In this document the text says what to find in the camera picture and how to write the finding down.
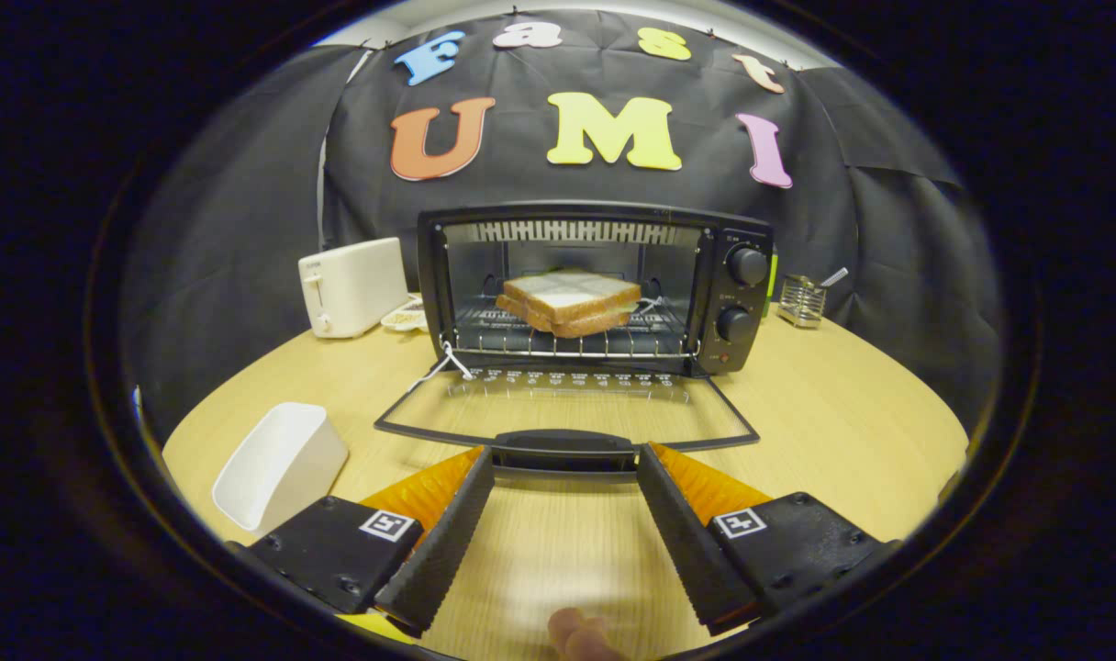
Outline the white pop-up toaster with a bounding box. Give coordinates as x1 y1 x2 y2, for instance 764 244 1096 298
298 237 412 340

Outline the white string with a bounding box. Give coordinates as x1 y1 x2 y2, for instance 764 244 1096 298
409 340 474 391

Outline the metal wire utensil holder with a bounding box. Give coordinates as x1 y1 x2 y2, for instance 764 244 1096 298
776 266 850 330

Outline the black backdrop cloth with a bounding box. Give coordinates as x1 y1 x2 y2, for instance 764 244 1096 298
122 9 1004 442

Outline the white rectangular tray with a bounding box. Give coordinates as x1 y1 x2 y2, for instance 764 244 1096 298
212 401 350 538

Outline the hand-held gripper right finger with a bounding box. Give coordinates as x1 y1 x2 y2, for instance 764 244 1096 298
636 442 900 637

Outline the toast bread sandwich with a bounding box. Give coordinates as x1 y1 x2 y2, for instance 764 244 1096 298
496 269 643 339

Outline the black toaster oven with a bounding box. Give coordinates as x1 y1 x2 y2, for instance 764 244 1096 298
373 200 776 478

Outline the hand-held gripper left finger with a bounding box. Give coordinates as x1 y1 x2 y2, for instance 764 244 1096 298
246 446 497 644

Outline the small white food dish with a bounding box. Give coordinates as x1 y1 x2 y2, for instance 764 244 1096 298
380 296 429 333

